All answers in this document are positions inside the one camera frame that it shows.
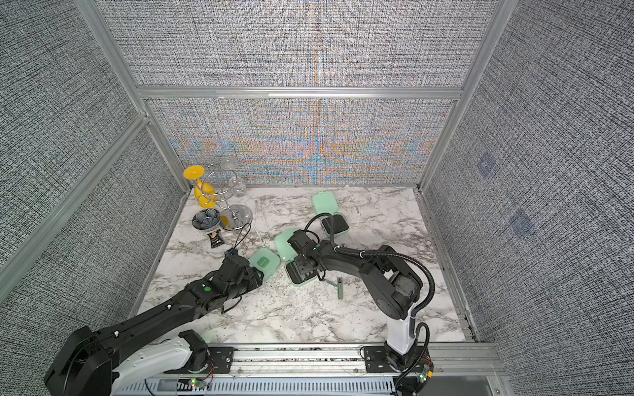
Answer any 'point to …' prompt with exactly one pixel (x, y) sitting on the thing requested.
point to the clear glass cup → (238, 187)
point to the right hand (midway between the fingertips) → (305, 254)
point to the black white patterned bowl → (206, 219)
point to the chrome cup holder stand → (214, 187)
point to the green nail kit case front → (267, 261)
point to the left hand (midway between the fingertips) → (265, 274)
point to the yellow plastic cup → (205, 192)
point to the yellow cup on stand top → (193, 172)
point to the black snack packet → (215, 239)
